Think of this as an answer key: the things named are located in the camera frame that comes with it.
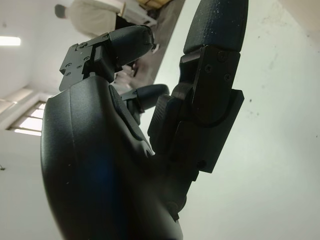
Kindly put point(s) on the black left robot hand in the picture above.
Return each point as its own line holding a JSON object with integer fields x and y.
{"x": 100, "y": 162}

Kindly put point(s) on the bright window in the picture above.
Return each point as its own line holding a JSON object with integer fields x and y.
{"x": 27, "y": 122}

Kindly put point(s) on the wooden crate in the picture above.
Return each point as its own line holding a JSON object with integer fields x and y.
{"x": 155, "y": 3}

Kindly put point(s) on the ceiling light panel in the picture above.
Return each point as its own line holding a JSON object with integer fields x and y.
{"x": 8, "y": 40}

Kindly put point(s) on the person in cream jacket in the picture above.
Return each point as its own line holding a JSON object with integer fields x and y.
{"x": 90, "y": 15}

